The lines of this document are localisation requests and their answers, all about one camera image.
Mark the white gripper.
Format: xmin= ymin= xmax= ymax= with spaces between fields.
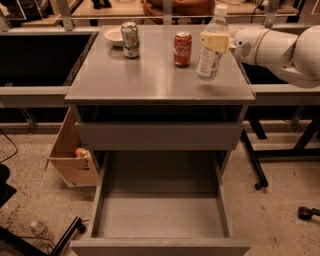
xmin=200 ymin=27 xmax=268 ymax=65

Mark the clear plastic water bottle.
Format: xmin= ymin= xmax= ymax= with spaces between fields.
xmin=196 ymin=4 xmax=229 ymax=80

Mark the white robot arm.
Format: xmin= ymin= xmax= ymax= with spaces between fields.
xmin=200 ymin=26 xmax=320 ymax=88

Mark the grey drawer cabinet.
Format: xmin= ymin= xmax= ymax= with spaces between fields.
xmin=65 ymin=25 xmax=255 ymax=165

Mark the closed grey top drawer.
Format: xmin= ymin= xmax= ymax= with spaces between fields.
xmin=75 ymin=122 xmax=243 ymax=151

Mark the open grey middle drawer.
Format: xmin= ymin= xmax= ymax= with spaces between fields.
xmin=71 ymin=151 xmax=250 ymax=256

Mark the plastic bottle on floor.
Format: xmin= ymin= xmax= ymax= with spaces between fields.
xmin=30 ymin=221 xmax=54 ymax=241

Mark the red cola can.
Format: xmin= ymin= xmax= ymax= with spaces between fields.
xmin=174 ymin=31 xmax=192 ymax=67

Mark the brown leather bag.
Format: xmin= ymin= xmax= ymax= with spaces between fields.
xmin=140 ymin=0 xmax=215 ymax=24

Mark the green white soda can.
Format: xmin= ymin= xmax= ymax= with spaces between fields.
xmin=121 ymin=21 xmax=140 ymax=58

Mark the small white bowl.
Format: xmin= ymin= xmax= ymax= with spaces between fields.
xmin=103 ymin=27 xmax=122 ymax=47

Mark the black table leg with caster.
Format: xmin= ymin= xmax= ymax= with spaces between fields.
xmin=241 ymin=130 xmax=269 ymax=190

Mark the orange fruit in box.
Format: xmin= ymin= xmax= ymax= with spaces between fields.
xmin=74 ymin=147 xmax=83 ymax=157

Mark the black caster wheel right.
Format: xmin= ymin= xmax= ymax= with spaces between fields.
xmin=297 ymin=207 xmax=320 ymax=221

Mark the cardboard box on floor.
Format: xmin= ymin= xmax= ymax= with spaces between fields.
xmin=48 ymin=110 xmax=99 ymax=187

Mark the black stand base left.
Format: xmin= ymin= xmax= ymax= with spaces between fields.
xmin=0 ymin=164 xmax=86 ymax=256

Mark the black cable on floor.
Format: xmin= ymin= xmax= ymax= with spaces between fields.
xmin=0 ymin=129 xmax=19 ymax=164

